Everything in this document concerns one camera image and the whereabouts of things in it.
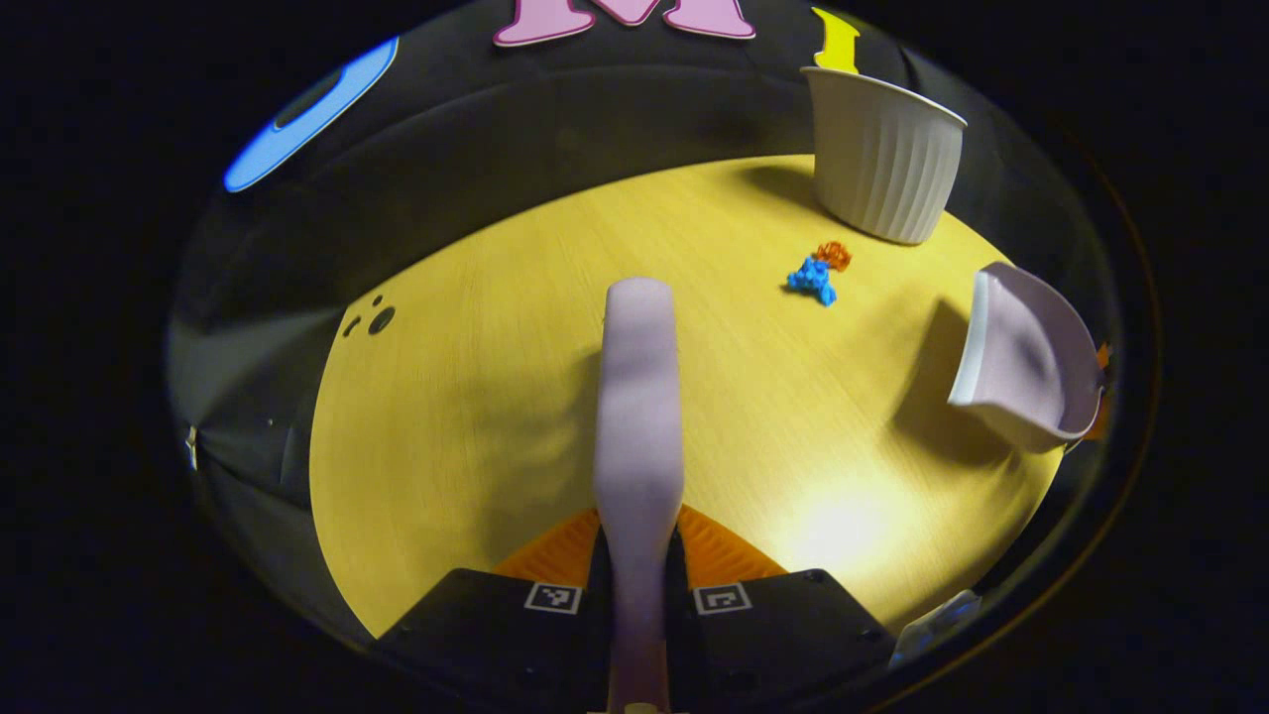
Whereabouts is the small pink dustpan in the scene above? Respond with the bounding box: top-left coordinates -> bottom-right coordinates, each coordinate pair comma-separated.
947,263 -> 1106,454

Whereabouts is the small pink broom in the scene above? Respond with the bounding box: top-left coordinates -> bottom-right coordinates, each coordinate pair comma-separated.
593,278 -> 685,714

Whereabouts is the black backdrop cloth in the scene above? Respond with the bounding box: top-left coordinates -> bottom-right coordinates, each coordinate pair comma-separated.
167,0 -> 1121,636

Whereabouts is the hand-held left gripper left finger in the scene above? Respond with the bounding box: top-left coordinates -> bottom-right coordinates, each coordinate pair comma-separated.
375,508 -> 614,713

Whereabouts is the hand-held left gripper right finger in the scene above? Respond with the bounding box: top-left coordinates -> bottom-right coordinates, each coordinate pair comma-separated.
664,504 -> 900,713

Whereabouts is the white ribbed garbage bin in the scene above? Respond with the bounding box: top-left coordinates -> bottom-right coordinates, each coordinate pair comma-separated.
801,66 -> 968,246

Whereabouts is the blue paper trash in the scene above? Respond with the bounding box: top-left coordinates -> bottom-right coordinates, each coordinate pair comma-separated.
786,256 -> 839,306

